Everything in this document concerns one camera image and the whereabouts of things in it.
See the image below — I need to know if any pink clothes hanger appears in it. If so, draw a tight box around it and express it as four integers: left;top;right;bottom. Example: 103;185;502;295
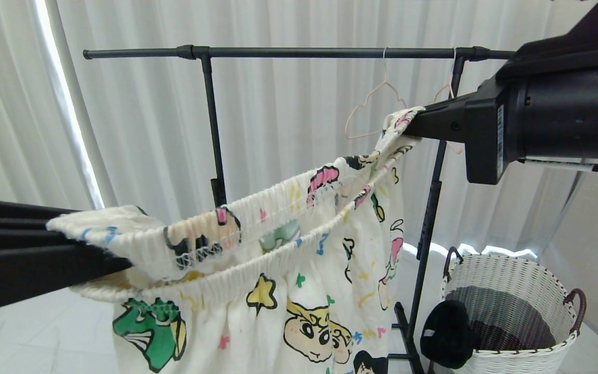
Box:
432;48;467;155
344;48;409;141

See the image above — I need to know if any black garment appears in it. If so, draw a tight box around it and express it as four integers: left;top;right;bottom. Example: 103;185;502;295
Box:
420;300;482;370

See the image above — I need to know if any white laundry basket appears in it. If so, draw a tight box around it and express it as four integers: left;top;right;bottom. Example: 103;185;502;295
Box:
440;246;588;374

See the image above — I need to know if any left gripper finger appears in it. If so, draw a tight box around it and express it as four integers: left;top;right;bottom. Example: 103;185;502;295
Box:
0;230;133;317
0;197;79;232

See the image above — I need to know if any white curtain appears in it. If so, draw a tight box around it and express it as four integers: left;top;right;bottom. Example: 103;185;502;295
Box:
0;0;598;260

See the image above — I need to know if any black clothes rack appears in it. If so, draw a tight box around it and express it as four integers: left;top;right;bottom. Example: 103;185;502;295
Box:
83;45;518;374

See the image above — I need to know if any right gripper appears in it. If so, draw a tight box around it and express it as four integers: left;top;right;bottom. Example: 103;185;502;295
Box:
403;66;598;185

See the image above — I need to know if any cream printed garment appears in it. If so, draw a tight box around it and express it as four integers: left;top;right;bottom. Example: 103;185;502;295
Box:
46;106;427;374

